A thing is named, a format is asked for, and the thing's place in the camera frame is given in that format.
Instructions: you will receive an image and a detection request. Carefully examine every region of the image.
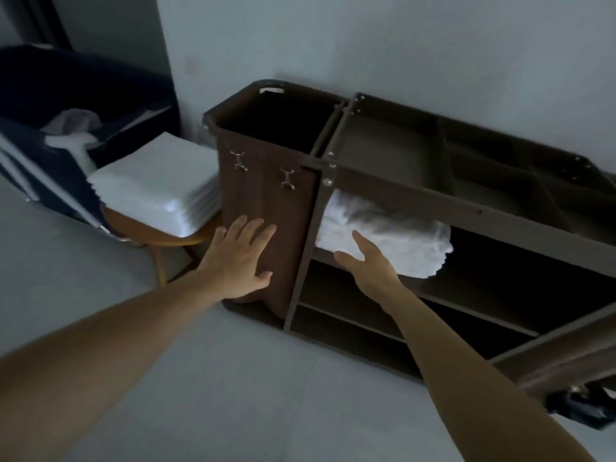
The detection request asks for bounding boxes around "person's left hand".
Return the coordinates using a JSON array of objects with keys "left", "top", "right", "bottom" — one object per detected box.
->
[{"left": 194, "top": 214, "right": 278, "bottom": 302}]

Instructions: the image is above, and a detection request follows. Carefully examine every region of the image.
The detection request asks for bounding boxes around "person's right hand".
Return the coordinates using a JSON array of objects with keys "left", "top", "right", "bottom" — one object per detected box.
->
[{"left": 333, "top": 229, "right": 409, "bottom": 305}]

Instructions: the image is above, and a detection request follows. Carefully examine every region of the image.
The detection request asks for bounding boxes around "brown housekeeping cart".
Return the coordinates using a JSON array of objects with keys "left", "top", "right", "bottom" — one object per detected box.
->
[{"left": 201, "top": 79, "right": 616, "bottom": 398}]

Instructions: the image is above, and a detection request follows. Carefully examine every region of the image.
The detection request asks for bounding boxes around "person's right forearm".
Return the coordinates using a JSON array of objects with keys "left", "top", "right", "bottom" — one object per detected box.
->
[{"left": 382, "top": 283, "right": 597, "bottom": 462}]

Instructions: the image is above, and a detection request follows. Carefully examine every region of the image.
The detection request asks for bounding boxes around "person's left forearm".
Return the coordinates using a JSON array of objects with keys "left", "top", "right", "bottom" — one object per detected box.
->
[{"left": 0, "top": 271, "right": 225, "bottom": 462}]

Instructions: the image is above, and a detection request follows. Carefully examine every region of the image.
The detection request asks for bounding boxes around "round wooden side table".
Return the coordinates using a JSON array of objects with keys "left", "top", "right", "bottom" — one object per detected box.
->
[{"left": 99, "top": 205, "right": 225, "bottom": 288}]

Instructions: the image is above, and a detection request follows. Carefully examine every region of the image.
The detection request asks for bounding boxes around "white pillowcase black piping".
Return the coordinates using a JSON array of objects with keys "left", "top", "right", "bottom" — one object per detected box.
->
[{"left": 40, "top": 108, "right": 105, "bottom": 136}]

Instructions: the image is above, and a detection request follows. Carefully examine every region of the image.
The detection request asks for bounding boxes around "black object on floor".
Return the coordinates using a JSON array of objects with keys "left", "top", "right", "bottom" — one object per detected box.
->
[{"left": 545, "top": 383, "right": 616, "bottom": 430}]

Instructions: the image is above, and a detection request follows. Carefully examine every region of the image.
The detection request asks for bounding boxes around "grey door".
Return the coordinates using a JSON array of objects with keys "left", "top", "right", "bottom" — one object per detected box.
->
[{"left": 53, "top": 0, "right": 169, "bottom": 87}]

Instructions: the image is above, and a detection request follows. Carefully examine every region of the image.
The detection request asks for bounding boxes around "navy laundry hamper white frame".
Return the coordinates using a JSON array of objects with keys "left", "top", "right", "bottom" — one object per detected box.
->
[{"left": 0, "top": 42, "right": 182, "bottom": 244}]

